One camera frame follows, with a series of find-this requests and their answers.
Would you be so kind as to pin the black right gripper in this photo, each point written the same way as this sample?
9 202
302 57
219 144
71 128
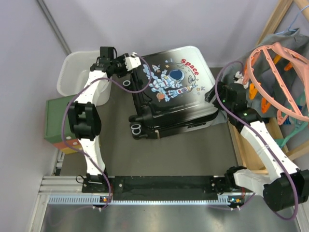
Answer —
212 95

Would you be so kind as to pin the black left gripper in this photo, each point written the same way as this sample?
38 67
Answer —
121 65

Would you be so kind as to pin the white black space suitcase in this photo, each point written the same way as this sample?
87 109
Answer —
169 94

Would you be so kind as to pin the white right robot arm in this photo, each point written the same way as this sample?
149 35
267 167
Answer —
285 185

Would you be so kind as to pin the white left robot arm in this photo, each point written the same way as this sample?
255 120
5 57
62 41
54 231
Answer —
82 113

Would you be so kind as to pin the white plastic basket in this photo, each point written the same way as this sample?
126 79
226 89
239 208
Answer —
74 75

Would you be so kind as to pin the grey shirt on hanger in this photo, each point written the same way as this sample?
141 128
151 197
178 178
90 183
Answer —
293 40

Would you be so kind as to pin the pink round clip hanger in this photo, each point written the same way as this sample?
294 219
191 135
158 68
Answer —
299 63

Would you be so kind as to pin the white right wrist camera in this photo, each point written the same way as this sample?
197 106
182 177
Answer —
239 78

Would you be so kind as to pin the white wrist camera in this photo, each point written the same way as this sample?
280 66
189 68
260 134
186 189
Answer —
132 61
239 78

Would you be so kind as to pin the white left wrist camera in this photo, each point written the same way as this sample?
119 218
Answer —
132 61

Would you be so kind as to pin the light blue wire hanger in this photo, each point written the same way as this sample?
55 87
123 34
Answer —
289 28

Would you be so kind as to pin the aluminium rail frame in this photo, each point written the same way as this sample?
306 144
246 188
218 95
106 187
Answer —
59 209

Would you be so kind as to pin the wooden clothes rack frame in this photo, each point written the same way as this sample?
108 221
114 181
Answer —
245 154

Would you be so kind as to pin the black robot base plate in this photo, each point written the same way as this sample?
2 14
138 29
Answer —
158 188

